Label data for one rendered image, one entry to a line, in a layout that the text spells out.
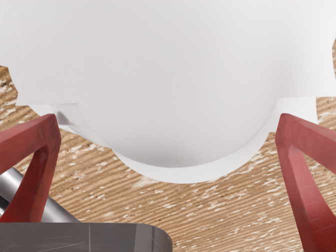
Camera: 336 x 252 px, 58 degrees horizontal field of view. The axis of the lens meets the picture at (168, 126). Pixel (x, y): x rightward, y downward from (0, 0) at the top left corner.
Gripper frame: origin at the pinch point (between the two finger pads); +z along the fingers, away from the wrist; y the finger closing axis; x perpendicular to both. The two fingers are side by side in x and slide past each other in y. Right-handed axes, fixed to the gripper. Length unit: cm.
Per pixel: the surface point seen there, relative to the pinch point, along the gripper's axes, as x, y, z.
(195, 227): 14.6, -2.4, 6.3
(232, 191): 10.1, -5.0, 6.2
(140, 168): 3.2, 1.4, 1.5
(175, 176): 3.8, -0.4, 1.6
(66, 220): 16.3, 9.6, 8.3
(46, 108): 0.9, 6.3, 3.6
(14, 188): 11.4, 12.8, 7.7
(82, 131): 1.6, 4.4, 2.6
